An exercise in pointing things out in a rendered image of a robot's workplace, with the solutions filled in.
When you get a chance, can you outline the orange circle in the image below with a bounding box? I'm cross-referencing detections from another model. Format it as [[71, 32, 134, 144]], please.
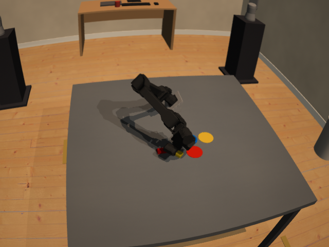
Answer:
[[198, 132, 213, 143]]

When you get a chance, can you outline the red circle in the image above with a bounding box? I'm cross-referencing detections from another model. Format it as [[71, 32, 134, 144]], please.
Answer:
[[186, 146, 203, 158]]

